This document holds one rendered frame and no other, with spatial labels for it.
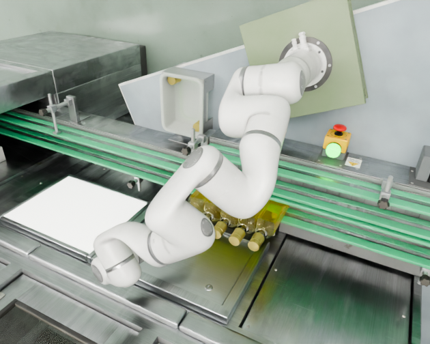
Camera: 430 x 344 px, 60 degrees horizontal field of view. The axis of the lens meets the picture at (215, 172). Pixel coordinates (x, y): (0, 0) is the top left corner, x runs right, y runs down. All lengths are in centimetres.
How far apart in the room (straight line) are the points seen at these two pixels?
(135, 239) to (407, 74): 86
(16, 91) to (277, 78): 120
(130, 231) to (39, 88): 112
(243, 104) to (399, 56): 54
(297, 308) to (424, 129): 64
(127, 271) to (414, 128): 90
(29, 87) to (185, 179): 123
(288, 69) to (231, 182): 31
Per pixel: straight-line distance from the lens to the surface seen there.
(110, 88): 216
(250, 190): 72
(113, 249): 91
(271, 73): 87
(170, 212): 67
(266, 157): 71
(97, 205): 145
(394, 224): 116
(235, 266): 118
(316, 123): 127
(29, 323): 119
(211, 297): 109
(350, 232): 125
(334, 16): 113
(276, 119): 77
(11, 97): 176
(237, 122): 80
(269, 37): 118
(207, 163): 67
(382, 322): 120
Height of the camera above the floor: 192
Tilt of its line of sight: 51 degrees down
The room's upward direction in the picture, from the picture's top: 135 degrees counter-clockwise
